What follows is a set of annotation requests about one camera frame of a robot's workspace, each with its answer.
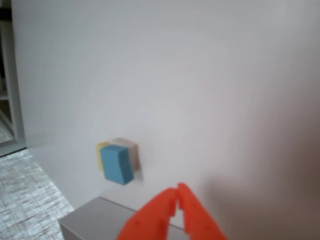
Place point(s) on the beige woven curtain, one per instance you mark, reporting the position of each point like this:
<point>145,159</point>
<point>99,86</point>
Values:
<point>25,195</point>

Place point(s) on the white furniture frame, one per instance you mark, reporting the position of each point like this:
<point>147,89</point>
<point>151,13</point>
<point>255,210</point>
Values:
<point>15,87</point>

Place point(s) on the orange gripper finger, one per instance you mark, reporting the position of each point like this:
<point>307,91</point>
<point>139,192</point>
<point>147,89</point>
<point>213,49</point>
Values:
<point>200,220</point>
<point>150,217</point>

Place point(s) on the blue foam cuboid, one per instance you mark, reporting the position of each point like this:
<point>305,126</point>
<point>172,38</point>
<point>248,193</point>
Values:
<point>116,163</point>

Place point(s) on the white cardboard box bin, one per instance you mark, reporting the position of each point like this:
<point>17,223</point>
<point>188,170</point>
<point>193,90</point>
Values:
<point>100,217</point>

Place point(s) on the white foam cuboid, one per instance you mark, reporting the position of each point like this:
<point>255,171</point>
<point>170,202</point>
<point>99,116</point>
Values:
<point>131,152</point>

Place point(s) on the yellow foam cuboid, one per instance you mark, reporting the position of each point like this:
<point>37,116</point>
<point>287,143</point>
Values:
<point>99,155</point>

